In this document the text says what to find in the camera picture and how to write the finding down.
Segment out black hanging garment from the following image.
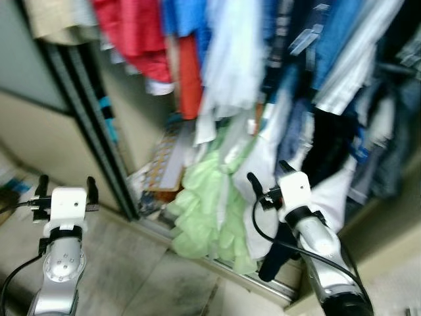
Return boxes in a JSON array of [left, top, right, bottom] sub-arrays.
[[260, 109, 360, 281]]

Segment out light green garment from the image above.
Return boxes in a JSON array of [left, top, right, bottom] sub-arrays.
[[164, 148, 261, 275]]

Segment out blue denim jeans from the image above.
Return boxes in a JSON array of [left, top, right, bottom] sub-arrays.
[[355, 79, 421, 199]]

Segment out orange patterned box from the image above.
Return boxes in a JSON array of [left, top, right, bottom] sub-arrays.
[[141, 122, 192, 196]]

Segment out white sheer hanging garment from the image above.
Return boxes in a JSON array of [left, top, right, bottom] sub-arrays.
[[201, 0, 268, 120]]

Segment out orange hanging garment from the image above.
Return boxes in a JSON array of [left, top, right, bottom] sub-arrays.
[[174, 33, 204, 121]]

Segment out blue white striped shirt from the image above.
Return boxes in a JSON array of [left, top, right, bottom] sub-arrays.
[[314, 0, 406, 117]]

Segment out red hanging garment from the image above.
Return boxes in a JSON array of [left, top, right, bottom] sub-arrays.
[[92, 0, 174, 84]]

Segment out beige hanging garment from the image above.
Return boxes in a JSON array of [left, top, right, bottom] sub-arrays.
[[23, 0, 100, 46]]

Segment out blue hanging garment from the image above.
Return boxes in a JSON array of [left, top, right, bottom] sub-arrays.
[[161, 0, 218, 41]]

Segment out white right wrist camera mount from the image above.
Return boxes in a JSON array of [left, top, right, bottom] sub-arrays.
[[278, 172, 312, 222]]

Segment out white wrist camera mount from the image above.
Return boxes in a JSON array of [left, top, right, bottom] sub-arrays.
[[45, 188, 89, 232], [278, 172, 312, 222]]

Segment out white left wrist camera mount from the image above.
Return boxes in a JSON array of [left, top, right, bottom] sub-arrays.
[[45, 188, 89, 232]]

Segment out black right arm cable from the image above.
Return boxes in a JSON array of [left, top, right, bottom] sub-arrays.
[[252, 194, 360, 272]]

